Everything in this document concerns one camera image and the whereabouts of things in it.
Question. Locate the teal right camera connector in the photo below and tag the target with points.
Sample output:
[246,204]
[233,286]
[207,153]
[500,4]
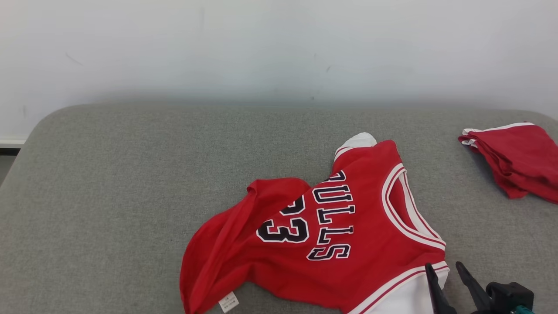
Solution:
[527,310]

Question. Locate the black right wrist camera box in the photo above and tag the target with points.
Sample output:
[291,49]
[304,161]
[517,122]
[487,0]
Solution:
[510,296]

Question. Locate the red basketball jersey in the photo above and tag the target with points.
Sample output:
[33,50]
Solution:
[370,270]

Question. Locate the red basketball shorts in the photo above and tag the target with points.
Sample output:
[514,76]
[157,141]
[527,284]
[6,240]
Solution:
[518,157]

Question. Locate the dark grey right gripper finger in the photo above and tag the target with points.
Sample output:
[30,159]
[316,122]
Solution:
[477,292]
[438,294]

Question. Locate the grey fabric sofa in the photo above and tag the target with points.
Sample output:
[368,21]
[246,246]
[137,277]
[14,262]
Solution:
[130,196]

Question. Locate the dark skirting strip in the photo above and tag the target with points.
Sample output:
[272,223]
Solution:
[9,151]

